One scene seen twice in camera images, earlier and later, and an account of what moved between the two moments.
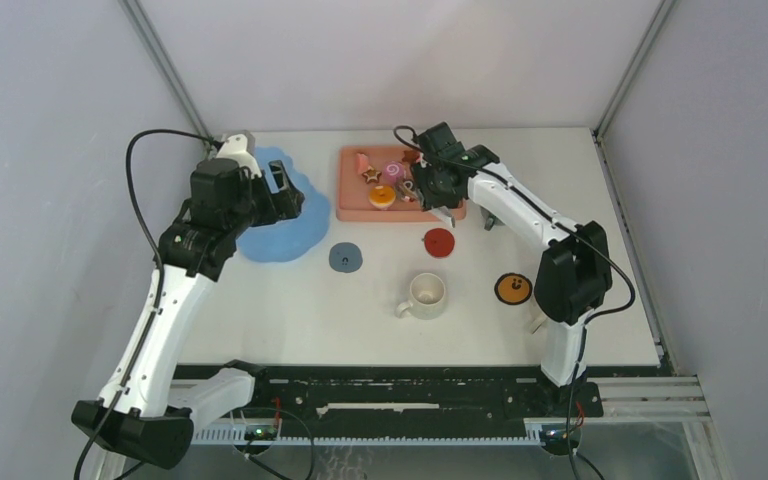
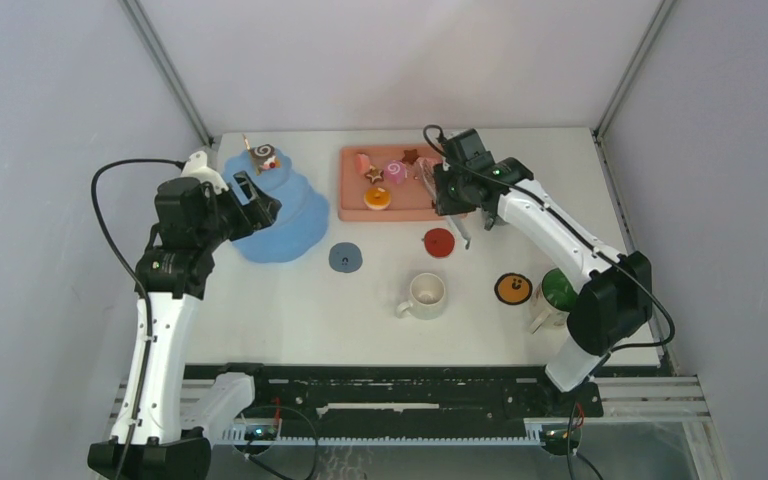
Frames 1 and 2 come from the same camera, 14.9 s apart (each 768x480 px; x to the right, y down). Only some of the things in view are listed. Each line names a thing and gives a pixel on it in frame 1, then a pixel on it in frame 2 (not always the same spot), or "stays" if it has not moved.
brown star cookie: (410, 156) stays
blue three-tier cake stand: (293, 238) stays
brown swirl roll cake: (407, 190) → (263, 157)
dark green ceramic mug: (490, 220) stays
